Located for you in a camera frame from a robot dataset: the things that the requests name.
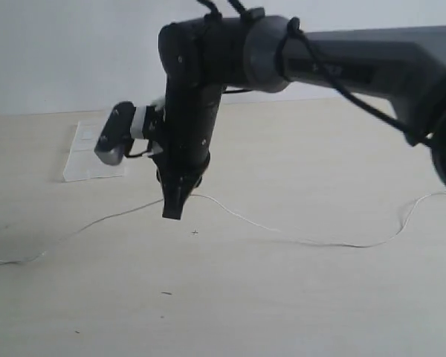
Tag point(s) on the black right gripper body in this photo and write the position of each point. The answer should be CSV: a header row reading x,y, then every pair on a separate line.
x,y
189,119

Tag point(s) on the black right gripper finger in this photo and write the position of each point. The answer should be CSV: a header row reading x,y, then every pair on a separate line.
x,y
176,191

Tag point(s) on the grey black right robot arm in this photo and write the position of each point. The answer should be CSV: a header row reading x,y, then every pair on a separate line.
x,y
397,75

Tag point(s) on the clear plastic storage box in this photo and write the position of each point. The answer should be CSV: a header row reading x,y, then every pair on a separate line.
x,y
82,163

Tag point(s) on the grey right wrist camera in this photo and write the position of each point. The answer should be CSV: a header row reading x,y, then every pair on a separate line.
x,y
115,140

